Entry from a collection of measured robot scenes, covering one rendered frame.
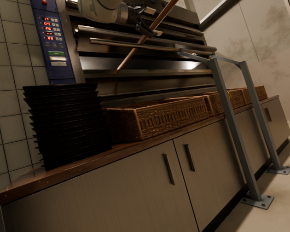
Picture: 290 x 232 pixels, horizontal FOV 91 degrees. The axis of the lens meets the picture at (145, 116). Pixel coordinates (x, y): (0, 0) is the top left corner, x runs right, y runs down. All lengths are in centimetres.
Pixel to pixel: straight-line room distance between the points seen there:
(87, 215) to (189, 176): 47
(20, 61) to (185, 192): 120
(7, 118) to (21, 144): 16
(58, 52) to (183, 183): 113
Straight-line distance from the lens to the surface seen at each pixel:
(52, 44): 125
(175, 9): 239
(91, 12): 74
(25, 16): 140
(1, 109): 112
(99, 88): 119
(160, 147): 65
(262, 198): 127
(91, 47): 134
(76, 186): 53
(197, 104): 98
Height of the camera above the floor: 64
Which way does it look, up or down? 4 degrees up
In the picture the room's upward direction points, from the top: 15 degrees counter-clockwise
